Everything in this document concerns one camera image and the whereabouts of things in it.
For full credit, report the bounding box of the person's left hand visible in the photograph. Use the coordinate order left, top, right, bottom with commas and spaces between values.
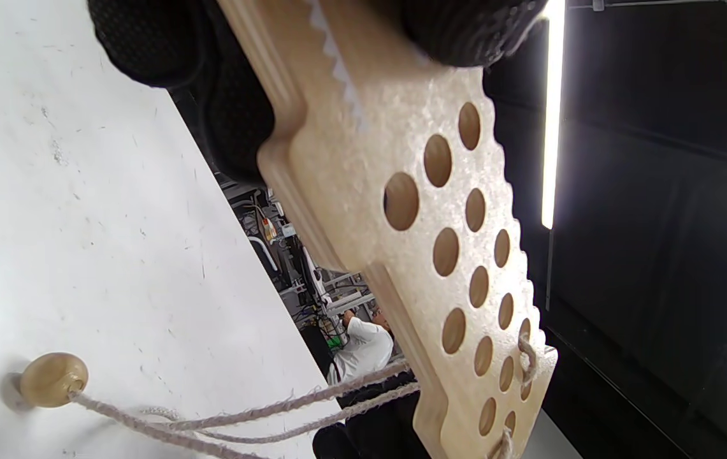
86, 0, 549, 186

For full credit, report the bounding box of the person's right hand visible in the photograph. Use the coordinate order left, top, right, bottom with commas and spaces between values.
312, 375, 431, 459

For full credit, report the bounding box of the beige lacing rope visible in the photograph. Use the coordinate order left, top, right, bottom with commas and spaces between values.
69, 335, 539, 459

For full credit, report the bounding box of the wooden crocodile lacing toy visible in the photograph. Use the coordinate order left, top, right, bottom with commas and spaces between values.
217, 0, 558, 459

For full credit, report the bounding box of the round wooden bead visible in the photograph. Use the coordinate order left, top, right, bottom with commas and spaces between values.
19, 353, 90, 409

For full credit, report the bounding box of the long white ceiling light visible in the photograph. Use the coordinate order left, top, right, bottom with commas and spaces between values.
540, 0, 566, 230

